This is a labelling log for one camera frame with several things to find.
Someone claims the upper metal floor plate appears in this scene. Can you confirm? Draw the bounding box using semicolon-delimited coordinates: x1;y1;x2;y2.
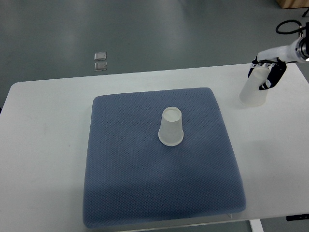
94;52;107;61

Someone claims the white paper cup on mat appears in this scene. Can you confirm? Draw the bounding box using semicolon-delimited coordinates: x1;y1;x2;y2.
158;107;184;146

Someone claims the wooden box corner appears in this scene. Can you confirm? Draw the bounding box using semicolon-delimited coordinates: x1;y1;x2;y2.
276;0;309;9

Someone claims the white paper cup carried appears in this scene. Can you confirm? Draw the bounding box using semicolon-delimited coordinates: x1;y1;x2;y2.
239;67;270;107

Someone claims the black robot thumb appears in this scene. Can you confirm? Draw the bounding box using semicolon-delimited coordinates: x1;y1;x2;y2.
259;59;287;90

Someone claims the white table leg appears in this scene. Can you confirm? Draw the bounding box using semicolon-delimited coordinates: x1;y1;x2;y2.
249;219;264;232

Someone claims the blue textured cushion mat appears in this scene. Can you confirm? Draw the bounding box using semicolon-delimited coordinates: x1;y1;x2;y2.
83;87;246;228

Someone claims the black table control panel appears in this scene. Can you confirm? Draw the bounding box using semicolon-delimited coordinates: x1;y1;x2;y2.
286;214;309;221

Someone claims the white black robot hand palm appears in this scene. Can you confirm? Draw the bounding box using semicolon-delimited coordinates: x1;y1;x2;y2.
256;43;301;64

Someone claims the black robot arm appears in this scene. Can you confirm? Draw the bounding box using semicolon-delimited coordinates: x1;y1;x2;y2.
248;20;309;90

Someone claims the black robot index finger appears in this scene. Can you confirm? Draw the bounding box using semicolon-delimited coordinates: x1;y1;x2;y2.
248;58;258;78

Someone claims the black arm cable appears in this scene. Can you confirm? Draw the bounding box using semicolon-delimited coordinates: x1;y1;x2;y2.
275;19;304;37

